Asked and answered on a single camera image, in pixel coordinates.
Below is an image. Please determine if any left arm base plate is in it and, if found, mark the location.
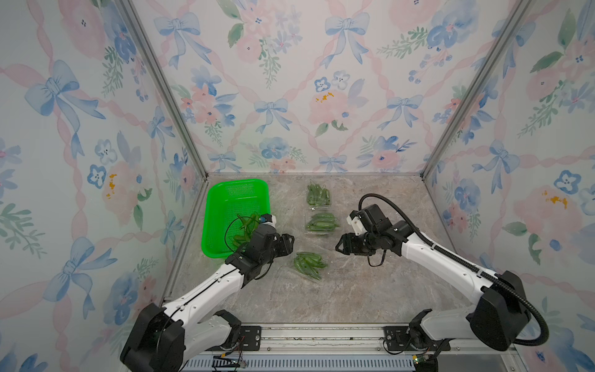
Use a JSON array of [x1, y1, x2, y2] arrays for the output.
[[219, 325, 262, 351]]

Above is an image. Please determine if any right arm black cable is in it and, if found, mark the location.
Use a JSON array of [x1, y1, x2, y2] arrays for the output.
[[357, 193, 550, 347]]

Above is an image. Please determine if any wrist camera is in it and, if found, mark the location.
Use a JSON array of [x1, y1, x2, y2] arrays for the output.
[[250, 214, 278, 251], [346, 204, 391, 236]]

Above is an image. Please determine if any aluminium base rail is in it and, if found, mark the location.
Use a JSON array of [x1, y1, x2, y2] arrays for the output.
[[182, 323, 528, 371]]

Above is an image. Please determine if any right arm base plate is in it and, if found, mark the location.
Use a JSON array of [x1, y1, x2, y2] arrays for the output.
[[382, 325, 451, 355]]

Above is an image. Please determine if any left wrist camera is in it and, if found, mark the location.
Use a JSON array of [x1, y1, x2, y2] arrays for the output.
[[250, 214, 278, 251]]

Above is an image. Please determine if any aluminium corner post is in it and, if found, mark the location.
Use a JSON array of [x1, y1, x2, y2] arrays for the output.
[[420, 0, 534, 181], [115, 0, 208, 181]]

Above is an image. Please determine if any aluminium corner post left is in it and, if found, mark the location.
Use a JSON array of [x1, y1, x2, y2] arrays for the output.
[[115, 0, 208, 181]]

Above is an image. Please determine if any clear pepper container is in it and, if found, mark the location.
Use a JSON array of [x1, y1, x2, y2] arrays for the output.
[[294, 252, 328, 281], [306, 182, 332, 207], [305, 212, 339, 234]]

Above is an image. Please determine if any green plastic basket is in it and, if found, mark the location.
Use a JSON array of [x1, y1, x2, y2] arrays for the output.
[[201, 179, 271, 259]]

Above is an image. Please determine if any aluminium corner post right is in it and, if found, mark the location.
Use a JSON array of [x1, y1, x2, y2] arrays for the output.
[[420, 0, 534, 181]]

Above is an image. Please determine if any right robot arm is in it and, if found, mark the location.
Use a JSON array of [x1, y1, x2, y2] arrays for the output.
[[336, 221, 549, 351]]

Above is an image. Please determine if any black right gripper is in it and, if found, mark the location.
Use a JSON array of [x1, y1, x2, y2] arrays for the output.
[[334, 231, 379, 254]]

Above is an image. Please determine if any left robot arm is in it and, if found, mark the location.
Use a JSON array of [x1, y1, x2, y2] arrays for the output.
[[119, 226, 295, 371]]

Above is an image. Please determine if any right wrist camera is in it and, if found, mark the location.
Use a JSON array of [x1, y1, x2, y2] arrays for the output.
[[346, 204, 391, 236]]

